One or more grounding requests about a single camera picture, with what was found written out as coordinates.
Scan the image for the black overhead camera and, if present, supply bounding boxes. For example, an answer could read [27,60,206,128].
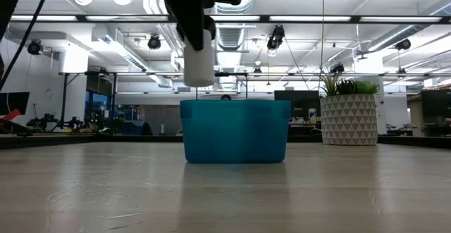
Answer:
[266,24,285,51]

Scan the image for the black aluminium rig frame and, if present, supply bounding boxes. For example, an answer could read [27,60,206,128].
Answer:
[0,13,451,150]

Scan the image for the green artificial plant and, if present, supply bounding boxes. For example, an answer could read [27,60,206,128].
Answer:
[319,71,381,96]

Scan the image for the white plastic pill bottle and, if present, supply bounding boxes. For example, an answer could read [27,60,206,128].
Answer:
[183,28,215,88]

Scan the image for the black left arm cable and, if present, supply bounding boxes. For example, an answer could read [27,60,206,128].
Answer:
[0,0,56,90]

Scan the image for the blue plastic basket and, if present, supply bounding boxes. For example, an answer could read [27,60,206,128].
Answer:
[180,99,292,165]

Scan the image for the red flat object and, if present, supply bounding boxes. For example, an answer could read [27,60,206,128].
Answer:
[0,108,20,123]

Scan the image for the silver ceiling air duct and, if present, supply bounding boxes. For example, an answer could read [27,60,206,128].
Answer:
[211,0,257,51]

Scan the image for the small black monitor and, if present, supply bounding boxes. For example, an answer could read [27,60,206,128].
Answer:
[0,92,31,116]

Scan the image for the triangle patterned planter pot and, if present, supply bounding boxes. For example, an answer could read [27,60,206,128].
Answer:
[319,93,378,146]

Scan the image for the blue lit screen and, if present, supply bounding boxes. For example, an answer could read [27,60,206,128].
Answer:
[85,90,110,116]

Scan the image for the large black monitor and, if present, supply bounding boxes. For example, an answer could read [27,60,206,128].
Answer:
[274,90,321,120]

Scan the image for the black wide monitor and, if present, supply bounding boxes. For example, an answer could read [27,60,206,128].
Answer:
[421,89,451,120]

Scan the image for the black background rack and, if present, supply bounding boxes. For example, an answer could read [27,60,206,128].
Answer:
[58,71,119,101]

